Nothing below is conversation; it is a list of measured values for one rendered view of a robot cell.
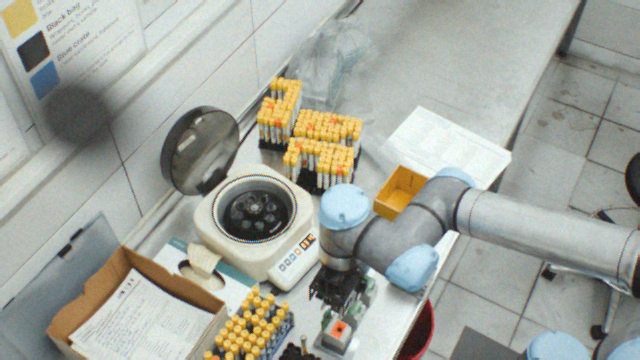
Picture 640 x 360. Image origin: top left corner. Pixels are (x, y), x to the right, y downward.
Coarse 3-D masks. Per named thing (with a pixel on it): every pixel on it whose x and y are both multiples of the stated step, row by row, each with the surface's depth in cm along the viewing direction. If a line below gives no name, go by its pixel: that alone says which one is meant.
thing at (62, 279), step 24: (96, 216) 137; (72, 240) 134; (96, 240) 138; (48, 264) 130; (72, 264) 135; (96, 264) 141; (24, 288) 127; (48, 288) 132; (72, 288) 137; (0, 312) 123; (24, 312) 128; (48, 312) 134; (0, 336) 126; (24, 336) 130; (48, 336) 136
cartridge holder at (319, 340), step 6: (318, 336) 141; (318, 342) 140; (324, 342) 137; (348, 342) 137; (354, 342) 140; (324, 348) 139; (330, 348) 138; (336, 348) 136; (348, 348) 139; (354, 348) 139; (336, 354) 138; (342, 354) 137; (348, 354) 138
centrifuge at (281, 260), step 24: (240, 168) 158; (264, 168) 158; (216, 192) 153; (240, 192) 158; (288, 192) 153; (216, 216) 149; (312, 216) 151; (216, 240) 145; (240, 240) 144; (264, 240) 144; (288, 240) 146; (312, 240) 152; (240, 264) 144; (264, 264) 143; (288, 264) 148; (312, 264) 151; (288, 288) 147
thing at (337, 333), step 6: (330, 324) 136; (336, 324) 136; (342, 324) 136; (330, 330) 135; (336, 330) 135; (342, 330) 135; (348, 330) 135; (324, 336) 136; (330, 336) 134; (336, 336) 134; (342, 336) 134; (348, 336) 136; (330, 342) 137; (336, 342) 135; (342, 342) 134; (342, 348) 136
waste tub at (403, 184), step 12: (396, 168) 159; (408, 168) 159; (396, 180) 164; (408, 180) 162; (420, 180) 159; (384, 192) 159; (396, 192) 166; (408, 192) 166; (384, 204) 152; (396, 204) 164; (384, 216) 156; (396, 216) 153
